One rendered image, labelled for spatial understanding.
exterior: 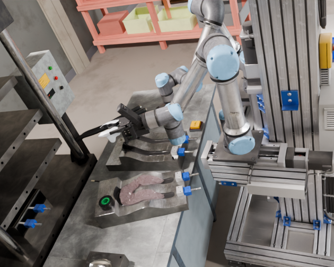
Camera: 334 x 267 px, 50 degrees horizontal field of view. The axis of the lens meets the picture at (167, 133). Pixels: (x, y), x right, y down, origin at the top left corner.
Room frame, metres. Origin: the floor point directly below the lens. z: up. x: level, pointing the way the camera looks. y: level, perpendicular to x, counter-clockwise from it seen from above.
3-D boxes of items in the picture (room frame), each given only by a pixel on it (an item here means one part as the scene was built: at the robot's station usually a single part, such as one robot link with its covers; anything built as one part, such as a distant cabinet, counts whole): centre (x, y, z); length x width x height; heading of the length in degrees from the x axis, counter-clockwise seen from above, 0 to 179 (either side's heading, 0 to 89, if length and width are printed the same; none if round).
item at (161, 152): (1.76, 0.15, 0.92); 0.35 x 0.16 x 0.09; 61
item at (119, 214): (1.43, 0.26, 0.86); 0.50 x 0.26 x 0.11; 78
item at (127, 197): (1.43, 0.25, 0.90); 0.26 x 0.18 x 0.08; 78
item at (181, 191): (1.33, 0.00, 0.86); 0.13 x 0.05 x 0.05; 78
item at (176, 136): (1.26, -0.04, 1.34); 0.11 x 0.08 x 0.11; 171
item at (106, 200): (1.40, 0.44, 0.93); 0.08 x 0.08 x 0.04
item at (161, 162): (1.78, 0.16, 0.87); 0.50 x 0.26 x 0.14; 61
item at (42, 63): (2.31, 0.67, 0.74); 0.30 x 0.22 x 1.47; 151
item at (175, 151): (1.60, -0.05, 0.89); 0.13 x 0.05 x 0.05; 61
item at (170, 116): (1.24, -0.04, 1.43); 0.11 x 0.08 x 0.09; 81
